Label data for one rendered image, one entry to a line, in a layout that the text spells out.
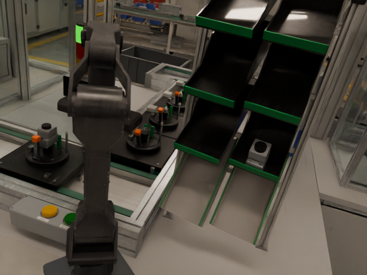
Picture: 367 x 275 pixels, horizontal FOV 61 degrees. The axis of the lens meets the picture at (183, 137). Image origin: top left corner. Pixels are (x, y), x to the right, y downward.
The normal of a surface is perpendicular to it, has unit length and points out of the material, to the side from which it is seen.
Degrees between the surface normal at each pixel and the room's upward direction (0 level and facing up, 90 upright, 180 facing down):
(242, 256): 0
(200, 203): 45
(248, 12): 25
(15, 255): 0
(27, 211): 0
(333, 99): 90
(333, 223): 90
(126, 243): 90
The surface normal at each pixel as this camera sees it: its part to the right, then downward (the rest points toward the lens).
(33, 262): 0.16, -0.87
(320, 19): -0.04, -0.64
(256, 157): -0.47, 0.69
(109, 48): 0.26, -0.26
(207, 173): -0.19, -0.36
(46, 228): -0.28, 0.41
